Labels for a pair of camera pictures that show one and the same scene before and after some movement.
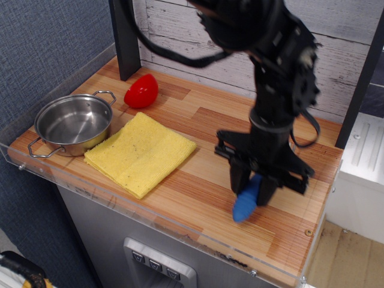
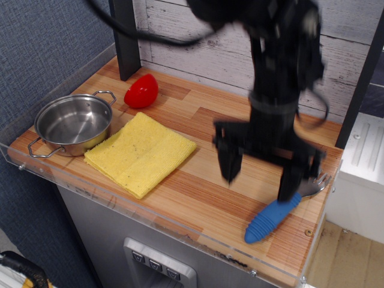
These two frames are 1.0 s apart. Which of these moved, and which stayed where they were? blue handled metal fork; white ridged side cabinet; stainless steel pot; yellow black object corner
Moved: blue handled metal fork
Stayed: yellow black object corner; white ridged side cabinet; stainless steel pot
